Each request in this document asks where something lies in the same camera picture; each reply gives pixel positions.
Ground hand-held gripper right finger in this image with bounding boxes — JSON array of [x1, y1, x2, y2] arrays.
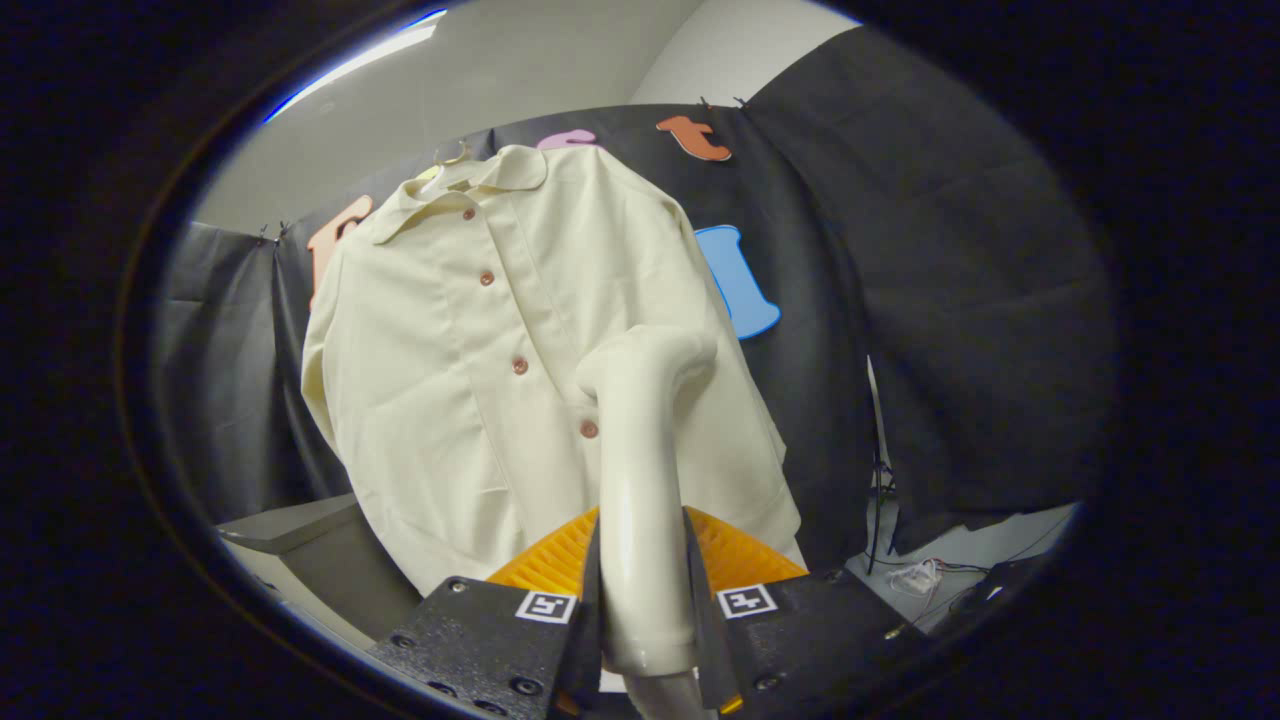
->
[[683, 505, 931, 716]]

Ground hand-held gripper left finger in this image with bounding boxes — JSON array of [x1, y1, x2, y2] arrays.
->
[[365, 505, 604, 720]]

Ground cream garment steamer head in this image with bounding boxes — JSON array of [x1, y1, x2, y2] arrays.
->
[[575, 325, 719, 676]]

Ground cream button-up shirt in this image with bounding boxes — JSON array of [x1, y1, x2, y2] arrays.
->
[[300, 145, 806, 597]]

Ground grey cabinet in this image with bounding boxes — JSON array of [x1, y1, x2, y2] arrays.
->
[[215, 492, 426, 651]]

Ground black box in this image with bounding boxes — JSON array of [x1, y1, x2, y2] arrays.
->
[[950, 553, 1053, 613]]

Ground black backdrop cloth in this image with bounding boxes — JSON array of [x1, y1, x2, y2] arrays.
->
[[150, 25, 1116, 571]]

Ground white cable bundle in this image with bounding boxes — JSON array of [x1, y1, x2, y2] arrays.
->
[[885, 560, 943, 597]]

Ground tangled floor cables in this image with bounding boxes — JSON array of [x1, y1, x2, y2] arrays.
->
[[862, 450, 1001, 623]]

